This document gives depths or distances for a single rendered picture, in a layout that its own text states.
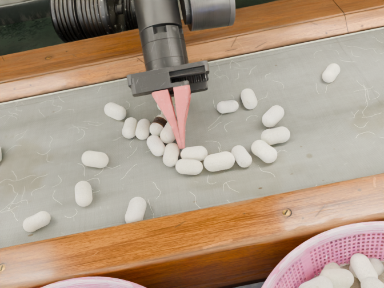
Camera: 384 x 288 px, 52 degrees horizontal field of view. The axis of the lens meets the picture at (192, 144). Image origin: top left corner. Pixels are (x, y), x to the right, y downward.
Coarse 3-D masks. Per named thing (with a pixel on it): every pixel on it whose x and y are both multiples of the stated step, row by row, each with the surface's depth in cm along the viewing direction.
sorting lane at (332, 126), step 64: (256, 64) 63; (320, 64) 61; (0, 128) 61; (64, 128) 59; (192, 128) 55; (256, 128) 53; (320, 128) 52; (0, 192) 52; (64, 192) 50; (128, 192) 49; (192, 192) 47; (256, 192) 46
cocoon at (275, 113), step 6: (270, 108) 53; (276, 108) 52; (282, 108) 53; (264, 114) 52; (270, 114) 52; (276, 114) 52; (282, 114) 53; (264, 120) 52; (270, 120) 52; (276, 120) 52; (270, 126) 52
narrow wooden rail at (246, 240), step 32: (288, 192) 43; (320, 192) 42; (352, 192) 41; (128, 224) 43; (160, 224) 42; (192, 224) 41; (224, 224) 41; (256, 224) 40; (288, 224) 40; (320, 224) 39; (0, 256) 42; (32, 256) 41; (64, 256) 41; (96, 256) 40; (128, 256) 40; (160, 256) 39; (192, 256) 39; (224, 256) 40; (256, 256) 41
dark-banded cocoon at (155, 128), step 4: (160, 116) 55; (164, 116) 55; (152, 124) 54; (156, 124) 54; (152, 128) 54; (156, 128) 53; (160, 128) 54; (152, 132) 54; (156, 132) 54; (160, 132) 54
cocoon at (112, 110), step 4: (108, 104) 58; (112, 104) 58; (116, 104) 58; (104, 108) 58; (108, 108) 58; (112, 108) 57; (116, 108) 57; (120, 108) 57; (124, 108) 58; (108, 112) 58; (112, 112) 57; (116, 112) 57; (120, 112) 57; (124, 112) 57; (112, 116) 58; (116, 116) 57; (120, 116) 57; (124, 116) 57
